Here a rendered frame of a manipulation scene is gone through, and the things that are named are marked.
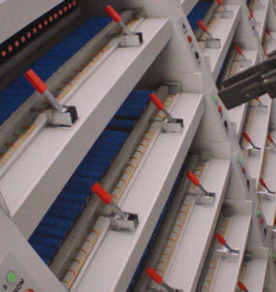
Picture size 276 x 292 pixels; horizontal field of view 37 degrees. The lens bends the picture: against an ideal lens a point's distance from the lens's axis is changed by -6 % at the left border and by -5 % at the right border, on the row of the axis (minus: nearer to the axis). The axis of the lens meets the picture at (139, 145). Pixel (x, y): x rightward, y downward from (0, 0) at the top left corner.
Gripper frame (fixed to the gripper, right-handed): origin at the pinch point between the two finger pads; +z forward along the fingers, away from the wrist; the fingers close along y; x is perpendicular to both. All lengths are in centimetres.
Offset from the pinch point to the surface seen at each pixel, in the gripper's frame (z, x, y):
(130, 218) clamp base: 22.0, -7.2, -11.8
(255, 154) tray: 31, -45, 56
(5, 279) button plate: 17.4, 6.1, -35.8
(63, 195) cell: 32.4, -0.2, -10.0
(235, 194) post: 30, -39, 30
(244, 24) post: 24, -17, 100
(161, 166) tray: 22.4, -8.4, 2.7
